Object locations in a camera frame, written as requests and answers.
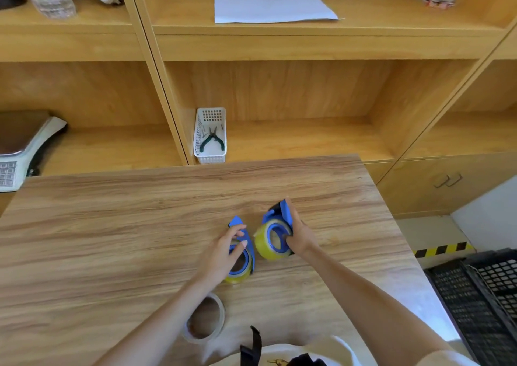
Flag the person's right hand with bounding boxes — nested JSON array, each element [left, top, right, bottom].
[[282, 198, 322, 258]]

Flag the person's left hand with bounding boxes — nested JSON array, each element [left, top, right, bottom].
[[195, 223, 248, 289]]

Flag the yellow tape roll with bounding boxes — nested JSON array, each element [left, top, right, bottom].
[[253, 218, 292, 262], [223, 240, 254, 285]]

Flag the blue tape dispenser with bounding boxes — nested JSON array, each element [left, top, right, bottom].
[[260, 199, 295, 257], [223, 215, 256, 278]]

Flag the clear tape roll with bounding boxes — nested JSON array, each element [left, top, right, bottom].
[[181, 293, 226, 345]]

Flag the person's left forearm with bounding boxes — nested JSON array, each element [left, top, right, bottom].
[[92, 274, 229, 366]]

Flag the person's right forearm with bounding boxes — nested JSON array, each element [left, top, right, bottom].
[[299, 245, 457, 366]]

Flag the white plastic basket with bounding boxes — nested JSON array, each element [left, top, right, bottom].
[[193, 107, 227, 165]]

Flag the white shirt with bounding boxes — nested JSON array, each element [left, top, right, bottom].
[[214, 335, 481, 366]]

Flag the wooden shelf cabinet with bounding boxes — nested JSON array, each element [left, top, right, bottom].
[[0, 0, 517, 219]]

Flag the black plastic crate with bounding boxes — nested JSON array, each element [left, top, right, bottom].
[[464, 248, 517, 326], [424, 258, 517, 366]]

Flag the white electronic scale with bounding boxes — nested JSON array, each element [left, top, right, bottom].
[[0, 110, 68, 193]]

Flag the white paper sheet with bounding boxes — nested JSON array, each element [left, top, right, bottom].
[[214, 0, 344, 25]]

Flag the crumpled snack wrapper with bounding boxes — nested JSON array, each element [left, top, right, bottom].
[[418, 0, 457, 10]]

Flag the black shoulder strap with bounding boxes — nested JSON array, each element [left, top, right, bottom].
[[239, 325, 262, 366]]

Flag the green handled pliers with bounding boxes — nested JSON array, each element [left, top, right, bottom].
[[199, 126, 226, 154]]

